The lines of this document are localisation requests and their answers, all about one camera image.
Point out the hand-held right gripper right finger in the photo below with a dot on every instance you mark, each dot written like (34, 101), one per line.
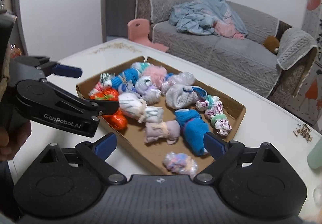
(215, 147)

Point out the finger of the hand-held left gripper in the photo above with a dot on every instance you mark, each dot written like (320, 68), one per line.
(100, 107)
(66, 70)

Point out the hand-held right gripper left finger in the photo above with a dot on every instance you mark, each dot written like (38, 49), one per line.
(105, 146)

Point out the orange bundle green bow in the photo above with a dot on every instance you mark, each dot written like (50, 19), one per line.
(108, 93)

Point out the plain orange bundle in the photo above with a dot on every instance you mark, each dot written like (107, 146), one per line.
(118, 119)

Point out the white floral cloth bundle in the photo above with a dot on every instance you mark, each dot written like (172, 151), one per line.
(103, 80)

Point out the white striped cloth roll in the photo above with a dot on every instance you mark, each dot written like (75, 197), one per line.
(133, 104)

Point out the shallow cardboard box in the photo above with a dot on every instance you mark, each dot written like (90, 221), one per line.
(140, 143)

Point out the white paper bundle green bands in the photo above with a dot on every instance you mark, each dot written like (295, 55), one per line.
(213, 110)

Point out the pastel bubble wrap bundle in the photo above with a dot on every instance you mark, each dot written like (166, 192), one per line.
(179, 163)

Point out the blue yarn bundle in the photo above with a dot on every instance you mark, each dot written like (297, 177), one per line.
(125, 76)

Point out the white lavender cloth bundle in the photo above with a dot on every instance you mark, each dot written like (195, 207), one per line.
(148, 90)

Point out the teal white bubble wrap bundle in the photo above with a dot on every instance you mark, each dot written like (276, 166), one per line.
(139, 66)

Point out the mauve cloth roll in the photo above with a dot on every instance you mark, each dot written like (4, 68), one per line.
(161, 131)

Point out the grey sock bundle blue trim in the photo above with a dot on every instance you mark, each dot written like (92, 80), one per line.
(179, 97)

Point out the pink fluffy ball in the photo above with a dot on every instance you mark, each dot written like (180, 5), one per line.
(154, 74)

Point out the clear plastic bag bundle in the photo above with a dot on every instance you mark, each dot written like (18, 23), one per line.
(179, 79)

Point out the person's left hand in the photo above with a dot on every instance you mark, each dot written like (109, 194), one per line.
(15, 143)

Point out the pink plastic chair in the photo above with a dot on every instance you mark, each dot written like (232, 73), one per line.
(138, 30)

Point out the grey door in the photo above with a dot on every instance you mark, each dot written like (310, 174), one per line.
(120, 0)

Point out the pile of seed shells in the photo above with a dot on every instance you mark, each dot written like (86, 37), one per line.
(303, 133)

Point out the grey sofa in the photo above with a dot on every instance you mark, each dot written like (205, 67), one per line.
(226, 55)

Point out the light green cup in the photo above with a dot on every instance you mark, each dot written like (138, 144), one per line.
(315, 154)

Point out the brown plush toy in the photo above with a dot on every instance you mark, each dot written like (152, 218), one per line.
(271, 43)

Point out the pink cloth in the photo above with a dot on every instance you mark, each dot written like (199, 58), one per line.
(226, 29)

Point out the grey knitted throw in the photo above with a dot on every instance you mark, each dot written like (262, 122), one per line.
(294, 48)

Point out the light blue blanket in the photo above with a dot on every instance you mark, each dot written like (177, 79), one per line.
(198, 15)

